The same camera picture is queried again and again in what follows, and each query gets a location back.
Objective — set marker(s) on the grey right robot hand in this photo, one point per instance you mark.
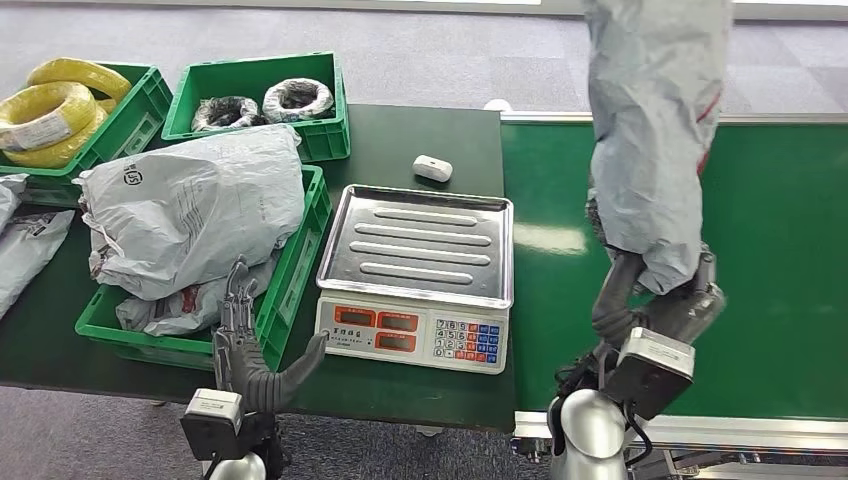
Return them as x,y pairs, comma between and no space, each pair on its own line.
689,311

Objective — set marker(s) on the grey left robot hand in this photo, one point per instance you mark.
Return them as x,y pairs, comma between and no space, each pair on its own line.
255,378

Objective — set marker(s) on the grey package with red picture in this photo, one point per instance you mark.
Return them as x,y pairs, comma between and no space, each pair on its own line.
649,132

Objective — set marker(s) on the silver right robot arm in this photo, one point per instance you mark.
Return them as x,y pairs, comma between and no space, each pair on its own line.
590,430

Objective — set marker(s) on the green conveyor belt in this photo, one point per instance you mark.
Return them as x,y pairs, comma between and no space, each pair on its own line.
782,232

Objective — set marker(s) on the grey bag with red print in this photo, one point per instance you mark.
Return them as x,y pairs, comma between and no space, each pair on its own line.
179,310

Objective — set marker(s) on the large green plastic crate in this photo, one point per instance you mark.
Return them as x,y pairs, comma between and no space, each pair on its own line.
303,265

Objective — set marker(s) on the large grey courier bag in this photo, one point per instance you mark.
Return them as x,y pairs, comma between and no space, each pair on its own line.
199,205

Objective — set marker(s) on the white electronic scale steel tray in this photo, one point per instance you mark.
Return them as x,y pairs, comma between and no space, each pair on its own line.
414,248

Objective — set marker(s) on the green crate with black coils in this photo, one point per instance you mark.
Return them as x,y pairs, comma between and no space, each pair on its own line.
321,144

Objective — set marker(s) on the flat grey courier bag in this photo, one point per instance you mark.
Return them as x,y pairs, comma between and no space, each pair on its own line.
26,256

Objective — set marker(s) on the small white plastic device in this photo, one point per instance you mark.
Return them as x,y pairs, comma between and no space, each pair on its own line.
432,168

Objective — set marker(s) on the green crate with yellow coils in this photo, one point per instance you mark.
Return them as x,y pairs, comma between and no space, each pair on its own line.
136,126

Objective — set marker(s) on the white round knob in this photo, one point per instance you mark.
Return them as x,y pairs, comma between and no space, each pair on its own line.
497,105

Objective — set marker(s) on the small grey courier bag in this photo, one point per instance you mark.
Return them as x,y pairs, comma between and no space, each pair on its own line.
8,197

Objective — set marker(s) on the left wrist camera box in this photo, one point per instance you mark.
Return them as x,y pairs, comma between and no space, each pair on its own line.
212,424

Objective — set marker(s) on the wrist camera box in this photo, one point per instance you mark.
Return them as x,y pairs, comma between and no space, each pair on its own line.
652,371
212,424

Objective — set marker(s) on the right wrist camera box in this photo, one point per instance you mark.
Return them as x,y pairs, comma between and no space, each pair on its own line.
652,371

